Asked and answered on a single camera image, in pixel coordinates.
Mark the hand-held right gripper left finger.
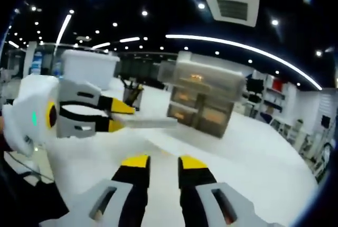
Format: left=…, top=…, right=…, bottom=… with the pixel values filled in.
left=39, top=155, right=151, bottom=227

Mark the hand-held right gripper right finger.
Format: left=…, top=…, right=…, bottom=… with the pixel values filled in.
left=177, top=155, right=270, bottom=227

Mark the yellow black pen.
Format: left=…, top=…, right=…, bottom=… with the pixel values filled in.
left=133, top=84, right=145, bottom=100

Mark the thick white sticky note pad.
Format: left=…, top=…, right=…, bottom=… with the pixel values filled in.
left=116, top=116, right=178, bottom=130

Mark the white storage bin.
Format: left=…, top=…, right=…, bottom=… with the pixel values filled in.
left=61, top=49, right=121, bottom=90

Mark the blue poster stand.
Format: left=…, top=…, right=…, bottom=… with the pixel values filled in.
left=31, top=52, right=43, bottom=74

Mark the black mesh pen holder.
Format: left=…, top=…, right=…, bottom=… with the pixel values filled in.
left=121, top=83, right=145, bottom=112

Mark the white brown drawer organizer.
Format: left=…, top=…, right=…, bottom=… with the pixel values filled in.
left=158, top=51, right=245, bottom=138

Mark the red box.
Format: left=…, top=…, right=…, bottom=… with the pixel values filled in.
left=271, top=78, right=284, bottom=90

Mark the long ceiling light strip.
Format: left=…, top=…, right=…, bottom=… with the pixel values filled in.
left=165, top=34, right=323, bottom=91

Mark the ceiling air vent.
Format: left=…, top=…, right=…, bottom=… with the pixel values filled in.
left=203, top=0, right=261, bottom=27

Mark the white wall shelving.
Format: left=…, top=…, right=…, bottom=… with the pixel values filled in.
left=245, top=71, right=296, bottom=122

